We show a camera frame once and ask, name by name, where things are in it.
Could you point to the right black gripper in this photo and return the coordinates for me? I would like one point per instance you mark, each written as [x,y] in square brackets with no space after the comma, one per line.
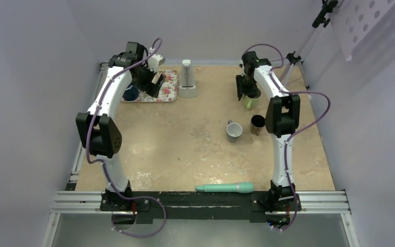
[252,92]

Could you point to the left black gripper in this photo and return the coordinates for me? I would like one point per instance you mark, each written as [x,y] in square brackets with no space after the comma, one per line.
[149,87]

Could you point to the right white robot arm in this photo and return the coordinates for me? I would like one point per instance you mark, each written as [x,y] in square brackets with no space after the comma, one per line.
[281,121]

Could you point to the grey mug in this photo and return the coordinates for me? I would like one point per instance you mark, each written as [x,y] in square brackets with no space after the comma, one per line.
[233,131]

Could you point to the perforated music stand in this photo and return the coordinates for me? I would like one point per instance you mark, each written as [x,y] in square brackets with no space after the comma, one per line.
[357,48]

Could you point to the green mug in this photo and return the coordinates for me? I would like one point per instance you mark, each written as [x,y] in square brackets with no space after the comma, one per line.
[251,102]

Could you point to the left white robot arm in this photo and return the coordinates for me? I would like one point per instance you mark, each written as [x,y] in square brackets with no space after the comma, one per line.
[100,137]

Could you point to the white metronome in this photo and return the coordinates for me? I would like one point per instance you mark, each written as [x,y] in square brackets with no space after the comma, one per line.
[187,83]

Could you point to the brown mug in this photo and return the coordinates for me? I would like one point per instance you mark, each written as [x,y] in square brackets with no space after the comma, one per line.
[257,122]

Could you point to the dark blue mug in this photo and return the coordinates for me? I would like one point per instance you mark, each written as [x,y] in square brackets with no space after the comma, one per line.
[131,93]

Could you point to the teal cylindrical tool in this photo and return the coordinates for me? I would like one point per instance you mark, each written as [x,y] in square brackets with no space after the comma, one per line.
[241,187]

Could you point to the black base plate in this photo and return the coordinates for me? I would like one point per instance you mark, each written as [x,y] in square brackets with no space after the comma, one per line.
[146,206]

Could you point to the cream mug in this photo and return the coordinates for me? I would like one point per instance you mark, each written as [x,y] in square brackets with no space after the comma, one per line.
[158,79]

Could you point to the floral tray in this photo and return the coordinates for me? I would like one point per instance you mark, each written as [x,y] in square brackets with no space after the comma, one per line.
[168,91]

